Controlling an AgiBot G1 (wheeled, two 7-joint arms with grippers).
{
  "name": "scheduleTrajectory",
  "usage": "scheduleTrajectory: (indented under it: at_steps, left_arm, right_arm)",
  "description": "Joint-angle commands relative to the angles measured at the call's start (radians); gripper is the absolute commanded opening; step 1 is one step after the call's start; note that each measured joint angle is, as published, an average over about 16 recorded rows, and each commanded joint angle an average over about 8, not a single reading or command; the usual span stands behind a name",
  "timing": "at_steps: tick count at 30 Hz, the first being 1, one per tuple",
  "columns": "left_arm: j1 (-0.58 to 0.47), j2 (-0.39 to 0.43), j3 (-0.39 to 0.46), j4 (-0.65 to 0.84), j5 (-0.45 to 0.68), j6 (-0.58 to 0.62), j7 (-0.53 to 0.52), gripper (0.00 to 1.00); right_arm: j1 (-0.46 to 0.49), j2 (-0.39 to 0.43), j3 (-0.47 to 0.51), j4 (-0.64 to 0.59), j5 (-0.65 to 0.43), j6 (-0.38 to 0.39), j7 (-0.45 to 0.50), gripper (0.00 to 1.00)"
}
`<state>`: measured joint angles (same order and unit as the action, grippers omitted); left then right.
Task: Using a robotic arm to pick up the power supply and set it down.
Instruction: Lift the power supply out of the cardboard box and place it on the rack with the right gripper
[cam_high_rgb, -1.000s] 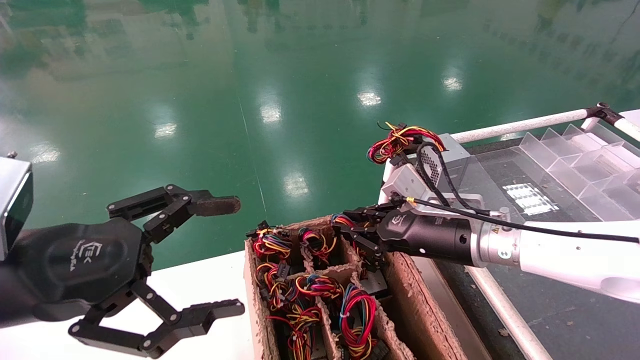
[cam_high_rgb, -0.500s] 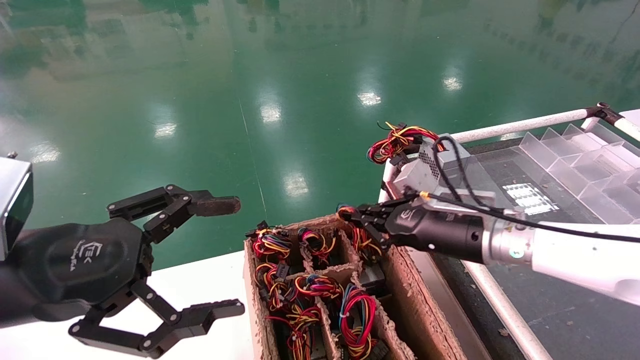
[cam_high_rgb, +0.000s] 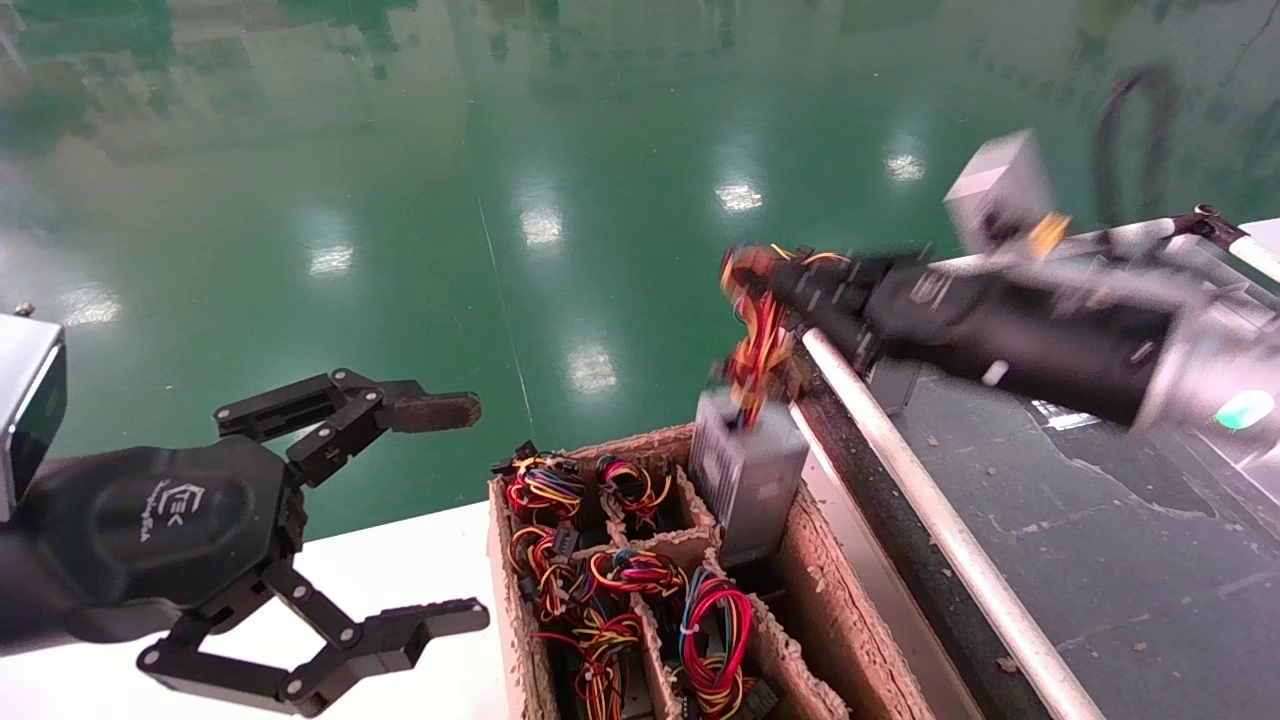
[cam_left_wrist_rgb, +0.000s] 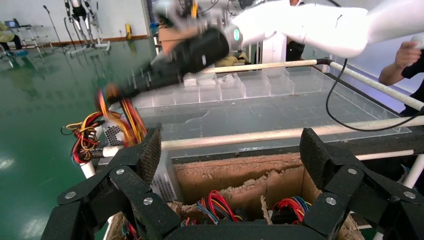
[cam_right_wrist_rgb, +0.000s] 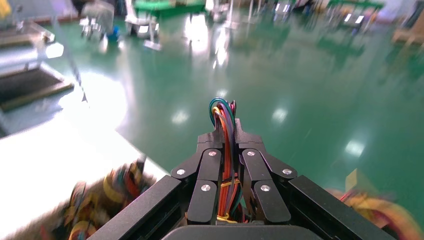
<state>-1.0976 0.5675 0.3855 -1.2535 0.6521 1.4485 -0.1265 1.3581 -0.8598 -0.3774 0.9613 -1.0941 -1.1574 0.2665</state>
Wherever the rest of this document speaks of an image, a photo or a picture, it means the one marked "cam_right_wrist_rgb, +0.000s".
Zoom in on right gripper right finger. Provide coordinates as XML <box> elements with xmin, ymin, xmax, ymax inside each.
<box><xmin>235</xmin><ymin>118</ymin><xmax>395</xmax><ymax>240</ymax></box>

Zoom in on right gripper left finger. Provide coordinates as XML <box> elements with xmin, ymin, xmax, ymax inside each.
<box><xmin>87</xmin><ymin>127</ymin><xmax>225</xmax><ymax>240</ymax></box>

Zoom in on coloured wire bundles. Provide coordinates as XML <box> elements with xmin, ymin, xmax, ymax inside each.
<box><xmin>208</xmin><ymin>97</ymin><xmax>248</xmax><ymax>223</ymax></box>

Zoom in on brown pulp cardboard divider box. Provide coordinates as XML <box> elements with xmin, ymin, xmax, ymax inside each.
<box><xmin>19</xmin><ymin>168</ymin><xmax>424</xmax><ymax>240</ymax></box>

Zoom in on green workbench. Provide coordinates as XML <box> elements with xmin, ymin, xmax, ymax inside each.
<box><xmin>134</xmin><ymin>0</ymin><xmax>207</xmax><ymax>18</ymax></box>

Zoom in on grey wheeled cart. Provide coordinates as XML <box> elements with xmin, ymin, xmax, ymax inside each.
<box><xmin>81</xmin><ymin>1</ymin><xmax>116</xmax><ymax>39</ymax></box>

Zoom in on wooden pallet stack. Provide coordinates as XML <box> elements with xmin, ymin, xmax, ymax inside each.
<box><xmin>391</xmin><ymin>26</ymin><xmax>424</xmax><ymax>47</ymax></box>

